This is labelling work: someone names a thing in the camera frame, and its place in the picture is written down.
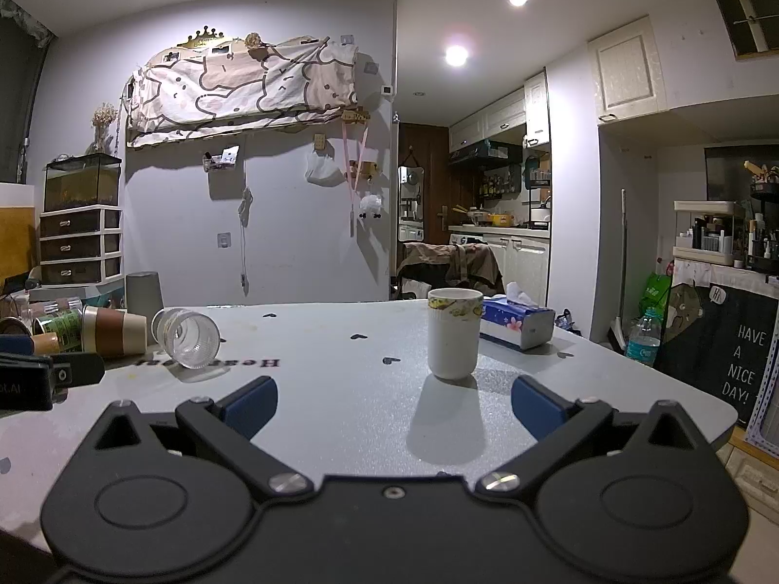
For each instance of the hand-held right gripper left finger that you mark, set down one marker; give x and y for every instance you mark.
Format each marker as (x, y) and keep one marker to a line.
(249, 404)

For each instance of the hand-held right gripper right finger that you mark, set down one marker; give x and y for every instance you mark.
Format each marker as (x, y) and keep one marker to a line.
(537, 404)

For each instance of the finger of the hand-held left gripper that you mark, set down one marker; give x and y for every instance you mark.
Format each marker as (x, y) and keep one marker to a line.
(82, 368)

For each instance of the clear glass cup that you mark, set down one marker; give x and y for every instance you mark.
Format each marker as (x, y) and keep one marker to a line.
(185, 337)

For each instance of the brown paper cup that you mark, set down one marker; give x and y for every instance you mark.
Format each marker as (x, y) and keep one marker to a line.
(115, 331)

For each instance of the grey plastic cup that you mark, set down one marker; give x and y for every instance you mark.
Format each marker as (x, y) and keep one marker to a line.
(145, 295)

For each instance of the white ceramic cup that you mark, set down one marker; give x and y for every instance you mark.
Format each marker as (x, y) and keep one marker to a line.
(453, 340)

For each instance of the green label can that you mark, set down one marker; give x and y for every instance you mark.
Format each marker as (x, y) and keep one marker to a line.
(59, 331)

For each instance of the blue tissue box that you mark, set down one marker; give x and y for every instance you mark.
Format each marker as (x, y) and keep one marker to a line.
(517, 319)

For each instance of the white drawer unit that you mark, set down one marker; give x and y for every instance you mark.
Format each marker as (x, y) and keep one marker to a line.
(79, 246)

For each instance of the plastic water bottle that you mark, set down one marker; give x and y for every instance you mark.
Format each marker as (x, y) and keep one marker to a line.
(642, 340)

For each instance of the yellow board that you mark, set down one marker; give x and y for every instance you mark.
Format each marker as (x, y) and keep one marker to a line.
(15, 237)

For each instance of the white broom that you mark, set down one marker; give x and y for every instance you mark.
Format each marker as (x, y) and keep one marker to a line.
(622, 267)

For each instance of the green shopping bag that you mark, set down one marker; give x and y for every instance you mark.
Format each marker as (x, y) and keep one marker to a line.
(656, 295)

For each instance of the chair draped with clothes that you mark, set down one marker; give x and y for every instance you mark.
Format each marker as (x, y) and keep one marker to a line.
(450, 264)

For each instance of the glass fish tank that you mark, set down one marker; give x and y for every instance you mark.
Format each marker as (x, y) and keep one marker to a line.
(82, 185)

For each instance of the black printed cloth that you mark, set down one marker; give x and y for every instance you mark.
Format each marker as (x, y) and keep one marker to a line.
(724, 340)

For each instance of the white plush sheep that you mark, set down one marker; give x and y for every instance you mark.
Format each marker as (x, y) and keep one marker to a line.
(370, 205)

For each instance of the dried flower vase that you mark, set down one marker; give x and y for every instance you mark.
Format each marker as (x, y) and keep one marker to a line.
(103, 128)

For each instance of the dark wooden door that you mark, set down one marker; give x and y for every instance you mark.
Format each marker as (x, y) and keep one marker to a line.
(433, 185)

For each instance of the cosmetics organiser rack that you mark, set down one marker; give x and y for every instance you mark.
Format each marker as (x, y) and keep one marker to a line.
(709, 234)

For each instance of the white hanging bag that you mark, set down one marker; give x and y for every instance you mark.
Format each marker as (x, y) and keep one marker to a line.
(324, 169)

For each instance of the black range hood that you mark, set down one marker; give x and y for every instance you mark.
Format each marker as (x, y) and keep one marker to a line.
(487, 155)

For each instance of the printed blanket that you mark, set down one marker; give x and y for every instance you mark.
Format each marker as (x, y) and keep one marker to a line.
(243, 88)

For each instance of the gold crown decoration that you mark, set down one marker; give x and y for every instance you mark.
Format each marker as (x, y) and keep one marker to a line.
(204, 38)

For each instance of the wall mirror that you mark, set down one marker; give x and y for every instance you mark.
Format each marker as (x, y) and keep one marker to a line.
(411, 191)

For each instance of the white kitchen wall cabinets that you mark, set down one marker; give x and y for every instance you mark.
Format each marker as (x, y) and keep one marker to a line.
(487, 121)

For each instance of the white wall cabinet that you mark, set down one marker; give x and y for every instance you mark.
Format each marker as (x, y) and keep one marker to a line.
(630, 70)

